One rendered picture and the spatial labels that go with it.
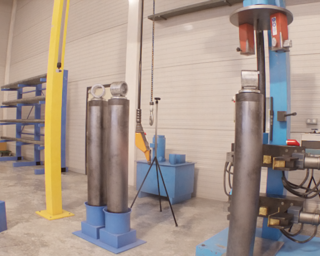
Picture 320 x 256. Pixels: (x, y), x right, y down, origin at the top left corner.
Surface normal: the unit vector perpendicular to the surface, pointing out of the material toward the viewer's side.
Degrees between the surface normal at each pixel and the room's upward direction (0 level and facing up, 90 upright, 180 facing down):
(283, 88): 90
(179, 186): 90
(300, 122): 90
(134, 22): 90
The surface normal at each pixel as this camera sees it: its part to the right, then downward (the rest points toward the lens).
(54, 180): 0.77, 0.03
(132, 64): -0.64, 0.00
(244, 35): -0.88, -0.01
